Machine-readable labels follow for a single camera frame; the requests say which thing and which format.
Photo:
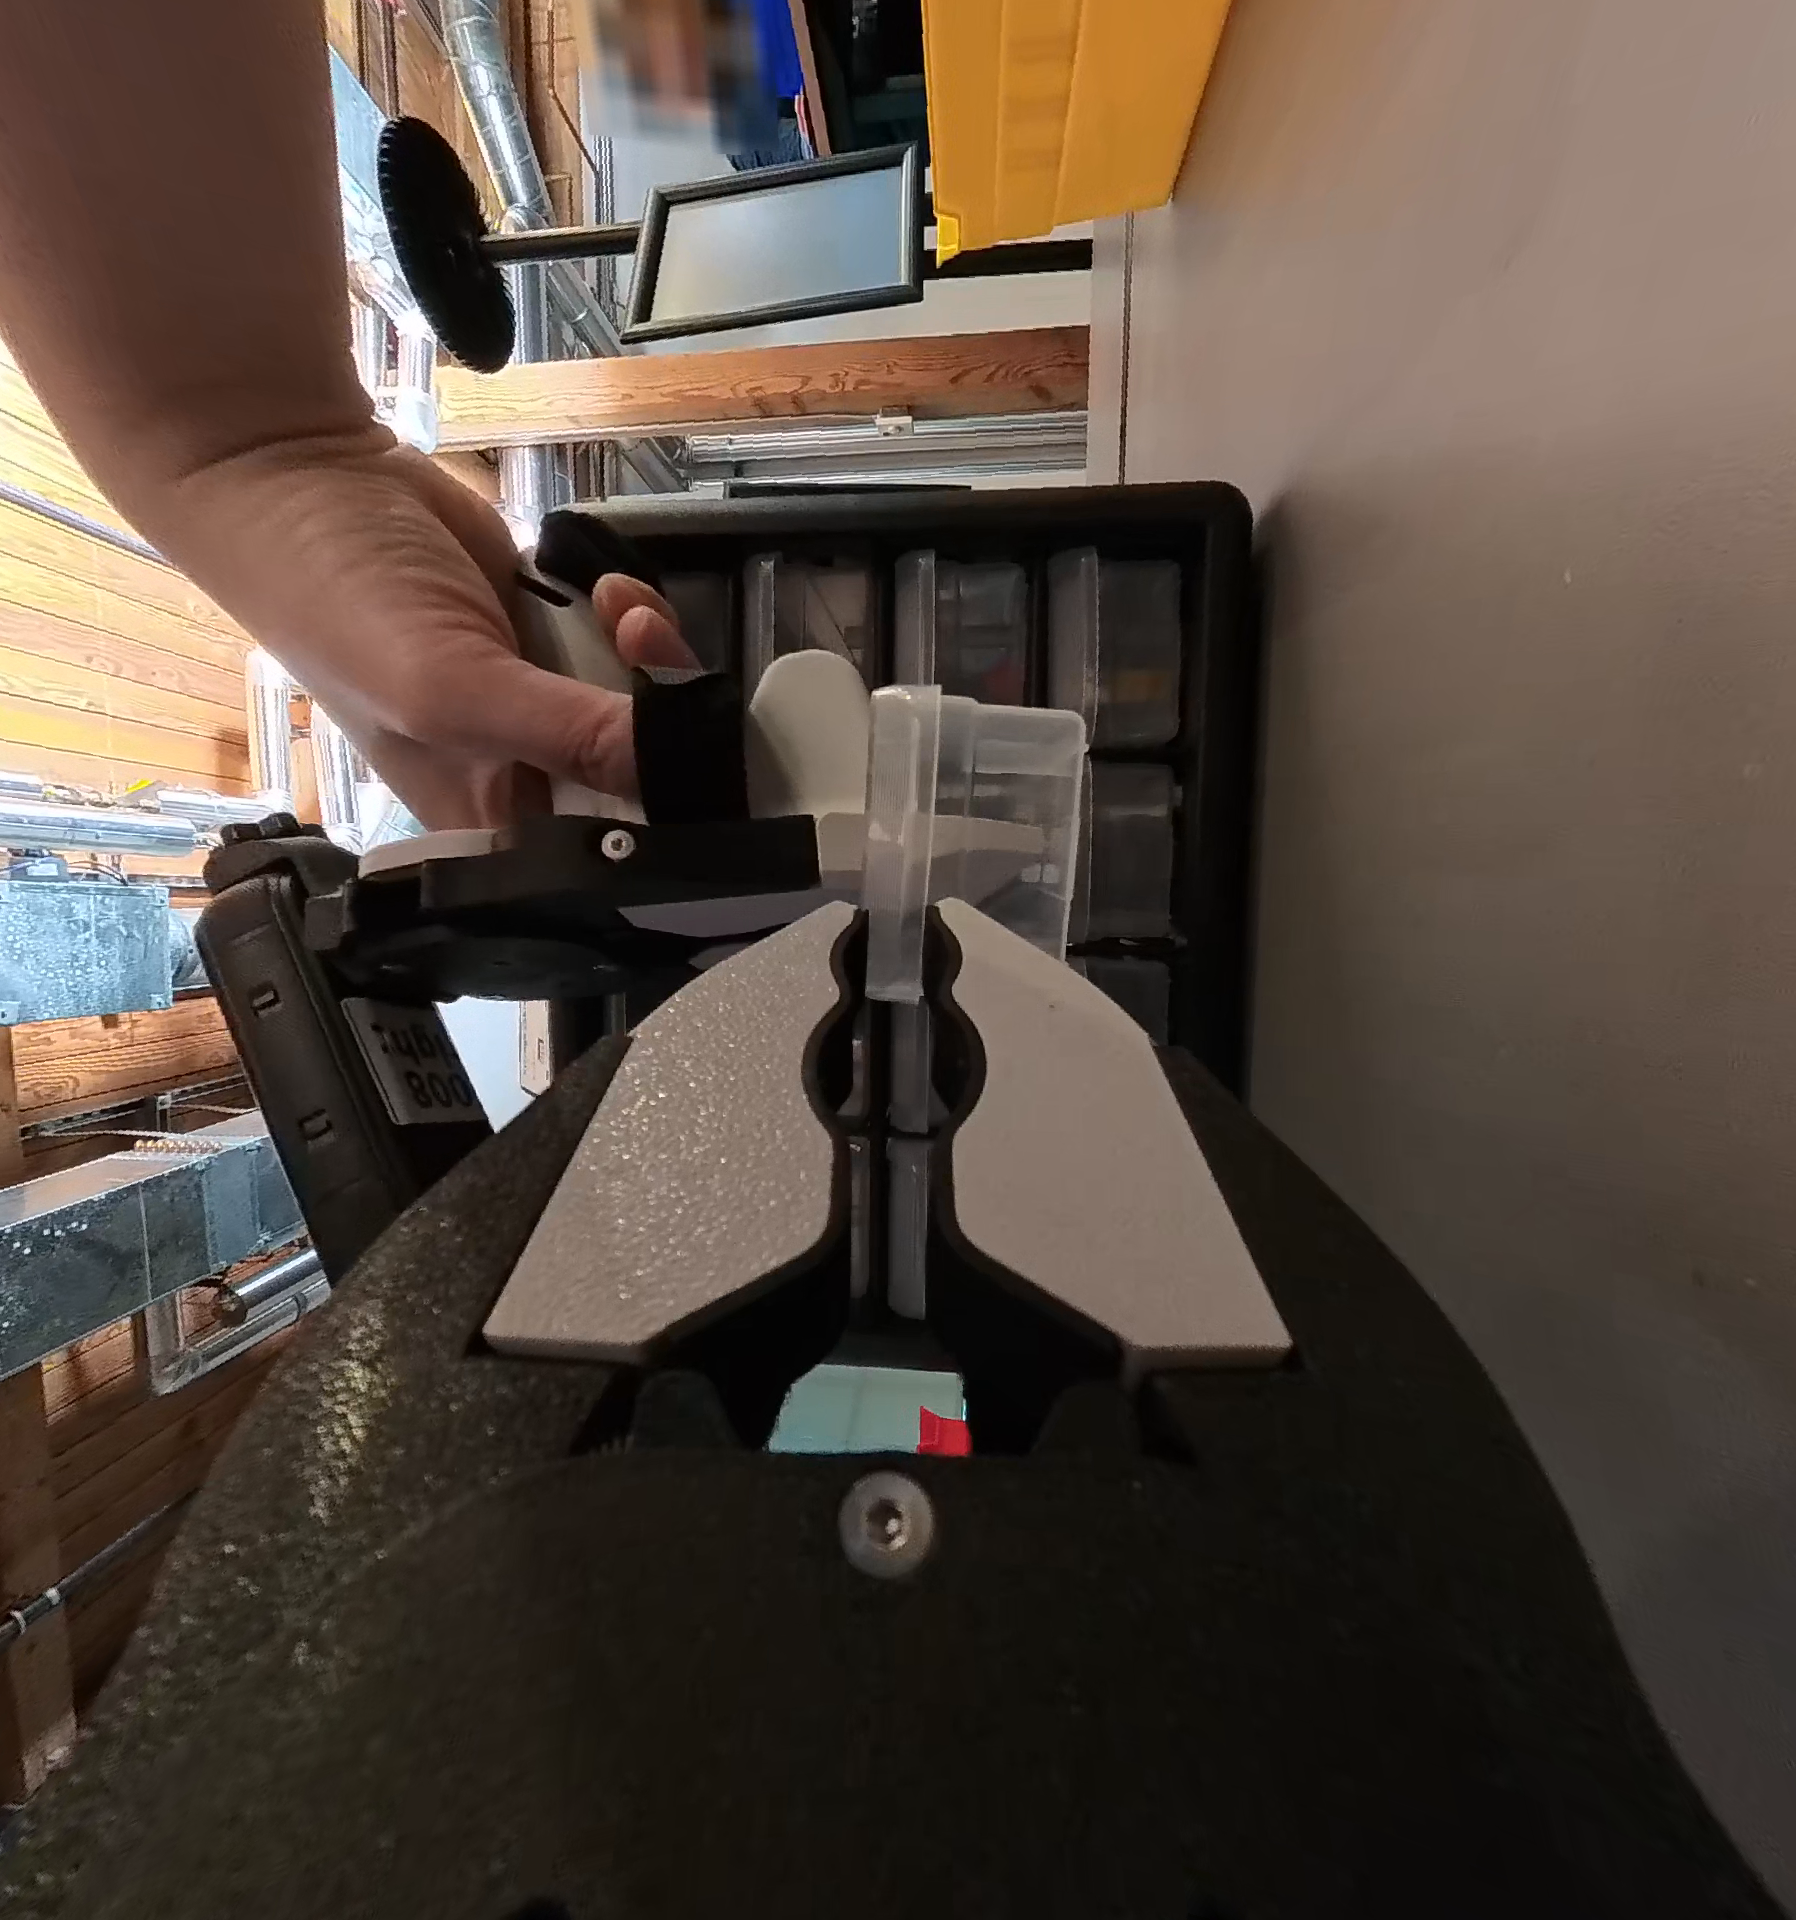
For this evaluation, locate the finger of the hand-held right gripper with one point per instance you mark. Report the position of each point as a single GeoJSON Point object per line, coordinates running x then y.
{"type": "Point", "coordinates": [815, 736]}
{"type": "Point", "coordinates": [748, 914]}

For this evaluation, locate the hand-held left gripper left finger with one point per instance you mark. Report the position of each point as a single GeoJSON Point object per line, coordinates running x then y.
{"type": "Point", "coordinates": [676, 1197]}

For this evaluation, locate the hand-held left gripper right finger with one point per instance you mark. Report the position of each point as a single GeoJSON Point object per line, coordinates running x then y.
{"type": "Point", "coordinates": [1110, 1197]}

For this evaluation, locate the clear plastic drawer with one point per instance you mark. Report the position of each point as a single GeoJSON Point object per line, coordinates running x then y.
{"type": "Point", "coordinates": [986, 814]}

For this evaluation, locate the red plastic bin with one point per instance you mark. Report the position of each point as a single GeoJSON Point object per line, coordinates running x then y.
{"type": "Point", "coordinates": [949, 1431]}

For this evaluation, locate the black drawer cabinet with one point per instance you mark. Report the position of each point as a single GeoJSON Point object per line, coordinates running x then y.
{"type": "Point", "coordinates": [1214, 779]}

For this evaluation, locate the yellow plastic bin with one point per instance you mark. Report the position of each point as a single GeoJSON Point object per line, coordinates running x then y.
{"type": "Point", "coordinates": [1065, 102]}

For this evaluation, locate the person's right forearm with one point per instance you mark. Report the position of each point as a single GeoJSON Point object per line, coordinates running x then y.
{"type": "Point", "coordinates": [148, 243]}

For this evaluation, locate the person's right hand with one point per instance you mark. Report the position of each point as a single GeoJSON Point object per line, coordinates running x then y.
{"type": "Point", "coordinates": [415, 604]}

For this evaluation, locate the wooden ceiling beam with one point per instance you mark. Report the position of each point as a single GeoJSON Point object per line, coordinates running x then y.
{"type": "Point", "coordinates": [805, 382]}

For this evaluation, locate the dark panel on stand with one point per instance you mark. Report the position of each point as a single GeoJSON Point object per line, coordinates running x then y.
{"type": "Point", "coordinates": [771, 245]}

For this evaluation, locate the black round ribbed disc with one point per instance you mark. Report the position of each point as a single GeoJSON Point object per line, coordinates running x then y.
{"type": "Point", "coordinates": [439, 243]}

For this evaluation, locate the metal air duct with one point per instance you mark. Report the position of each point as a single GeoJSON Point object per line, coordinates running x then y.
{"type": "Point", "coordinates": [89, 1261]}
{"type": "Point", "coordinates": [61, 946]}

